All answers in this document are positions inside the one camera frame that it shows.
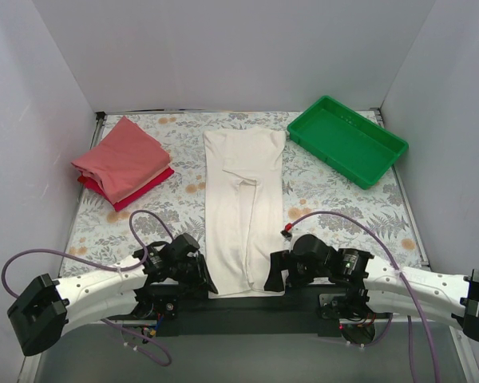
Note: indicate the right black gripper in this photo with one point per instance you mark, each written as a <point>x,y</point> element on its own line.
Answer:
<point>282,266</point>

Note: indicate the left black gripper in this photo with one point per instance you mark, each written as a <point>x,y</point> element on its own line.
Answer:
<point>197,271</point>

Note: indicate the white t shirt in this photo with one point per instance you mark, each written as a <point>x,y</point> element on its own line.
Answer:
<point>243,208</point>

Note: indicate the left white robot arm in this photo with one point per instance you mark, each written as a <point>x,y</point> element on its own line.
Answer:
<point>49,308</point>

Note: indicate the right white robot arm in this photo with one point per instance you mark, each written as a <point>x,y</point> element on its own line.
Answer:
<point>373,286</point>

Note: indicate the floral table mat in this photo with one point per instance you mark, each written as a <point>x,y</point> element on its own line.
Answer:
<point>315,196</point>

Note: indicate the folded red t shirt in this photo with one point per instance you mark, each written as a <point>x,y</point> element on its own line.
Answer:
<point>134,196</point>

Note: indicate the green plastic tray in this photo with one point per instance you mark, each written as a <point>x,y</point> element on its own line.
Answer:
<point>352,145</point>

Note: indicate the folded pink t shirt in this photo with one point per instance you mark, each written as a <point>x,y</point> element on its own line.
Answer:
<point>125,160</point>

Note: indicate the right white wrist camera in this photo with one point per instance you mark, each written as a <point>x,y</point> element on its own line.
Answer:
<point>287,232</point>

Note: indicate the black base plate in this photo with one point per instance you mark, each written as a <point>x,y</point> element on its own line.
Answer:
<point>299,311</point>

